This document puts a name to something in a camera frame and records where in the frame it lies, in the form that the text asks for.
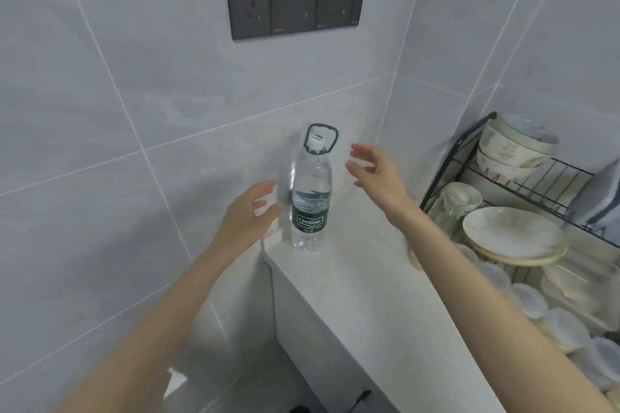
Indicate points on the clear glass cup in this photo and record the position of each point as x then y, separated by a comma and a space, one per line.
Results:
443, 216
462, 197

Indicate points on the person's right forearm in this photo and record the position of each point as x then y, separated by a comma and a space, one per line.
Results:
484, 311

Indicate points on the cream yellow-rim plate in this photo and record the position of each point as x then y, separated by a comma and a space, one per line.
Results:
523, 262

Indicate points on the clear plastic food container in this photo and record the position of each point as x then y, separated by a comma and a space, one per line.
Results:
581, 282

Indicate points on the person's left hand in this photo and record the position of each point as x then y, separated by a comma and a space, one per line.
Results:
240, 226

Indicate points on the grey striped cloth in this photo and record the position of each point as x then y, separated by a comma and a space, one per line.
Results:
598, 199

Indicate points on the person's right hand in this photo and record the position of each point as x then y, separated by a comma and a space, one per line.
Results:
385, 183

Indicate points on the clear green-label water bottle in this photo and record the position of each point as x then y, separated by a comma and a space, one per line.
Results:
310, 195

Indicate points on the white counter cabinet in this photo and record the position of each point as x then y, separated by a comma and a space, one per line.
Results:
319, 330

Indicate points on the white dinner plate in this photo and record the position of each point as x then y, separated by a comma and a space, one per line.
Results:
513, 231

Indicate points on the person's left forearm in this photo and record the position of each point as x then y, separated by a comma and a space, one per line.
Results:
160, 330

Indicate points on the cream leaf-print bowl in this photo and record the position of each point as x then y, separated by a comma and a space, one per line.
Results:
508, 149
499, 169

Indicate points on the pale blue bowl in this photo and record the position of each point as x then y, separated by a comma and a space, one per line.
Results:
520, 124

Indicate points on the person's left thumb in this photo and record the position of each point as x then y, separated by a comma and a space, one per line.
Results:
272, 215

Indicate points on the person's right thumb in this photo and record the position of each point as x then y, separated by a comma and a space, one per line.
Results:
361, 182

